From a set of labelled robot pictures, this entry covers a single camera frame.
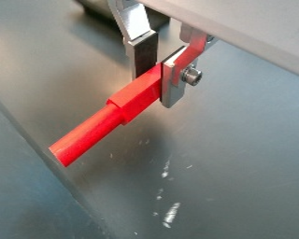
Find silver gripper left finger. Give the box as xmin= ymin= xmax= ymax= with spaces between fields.
xmin=107 ymin=0 xmax=159 ymax=78

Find red peg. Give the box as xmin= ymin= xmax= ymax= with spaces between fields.
xmin=48 ymin=64 xmax=160 ymax=167

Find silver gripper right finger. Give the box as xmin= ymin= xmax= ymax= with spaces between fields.
xmin=160 ymin=23 xmax=215 ymax=108

